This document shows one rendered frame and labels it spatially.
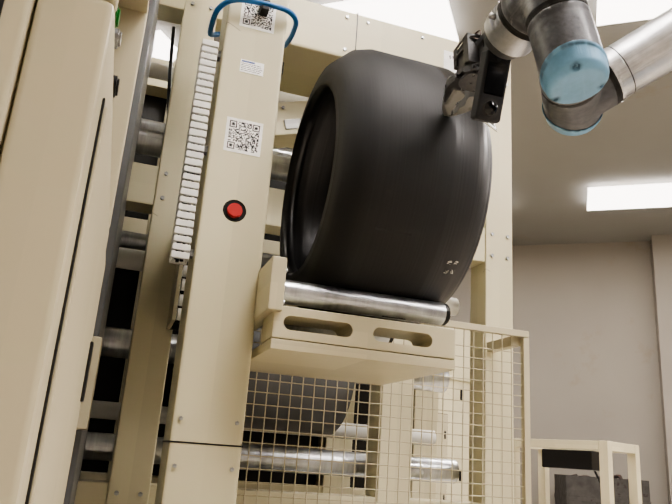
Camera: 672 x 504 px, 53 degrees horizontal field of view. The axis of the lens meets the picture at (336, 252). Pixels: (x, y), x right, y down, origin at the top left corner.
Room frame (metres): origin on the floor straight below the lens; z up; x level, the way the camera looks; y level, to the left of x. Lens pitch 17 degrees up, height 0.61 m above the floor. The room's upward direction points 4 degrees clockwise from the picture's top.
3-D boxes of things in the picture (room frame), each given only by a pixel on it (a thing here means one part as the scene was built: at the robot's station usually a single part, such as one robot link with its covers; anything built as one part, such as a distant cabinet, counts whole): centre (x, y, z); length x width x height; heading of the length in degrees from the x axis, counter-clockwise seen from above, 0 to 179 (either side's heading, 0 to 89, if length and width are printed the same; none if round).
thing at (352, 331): (1.27, -0.06, 0.83); 0.36 x 0.09 x 0.06; 107
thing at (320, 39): (1.72, -0.05, 1.71); 0.61 x 0.25 x 0.15; 107
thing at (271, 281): (1.35, 0.15, 0.90); 0.40 x 0.03 x 0.10; 17
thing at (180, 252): (1.25, 0.30, 1.19); 0.05 x 0.04 x 0.48; 17
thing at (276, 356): (1.40, -0.01, 0.80); 0.37 x 0.36 x 0.02; 17
